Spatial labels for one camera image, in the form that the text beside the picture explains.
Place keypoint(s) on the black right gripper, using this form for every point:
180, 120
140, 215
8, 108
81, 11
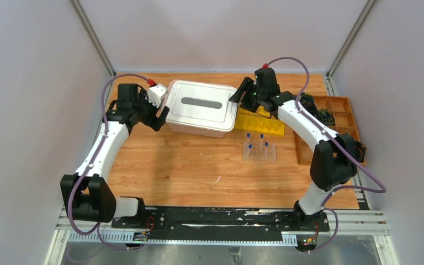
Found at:
247, 85

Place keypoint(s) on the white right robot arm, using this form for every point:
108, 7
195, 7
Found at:
333, 154

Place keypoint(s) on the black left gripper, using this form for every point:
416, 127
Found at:
153, 116

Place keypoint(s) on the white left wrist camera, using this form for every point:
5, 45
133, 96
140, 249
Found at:
156, 93

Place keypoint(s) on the green floral rolled tie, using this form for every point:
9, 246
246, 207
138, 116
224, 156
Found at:
325, 117

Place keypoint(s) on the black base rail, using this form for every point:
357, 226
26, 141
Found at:
225, 225

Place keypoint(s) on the pink plastic bin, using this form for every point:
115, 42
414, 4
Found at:
195, 131

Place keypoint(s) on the wooden compartment organizer tray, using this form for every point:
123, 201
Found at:
341, 109

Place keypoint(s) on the black rolled belt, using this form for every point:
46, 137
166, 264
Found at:
360, 151

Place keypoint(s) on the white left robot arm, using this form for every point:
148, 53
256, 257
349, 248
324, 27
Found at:
86, 192

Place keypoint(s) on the yellow test tube rack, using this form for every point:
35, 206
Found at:
261, 121

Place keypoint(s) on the blue floral rolled tie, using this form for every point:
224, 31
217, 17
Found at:
307, 101

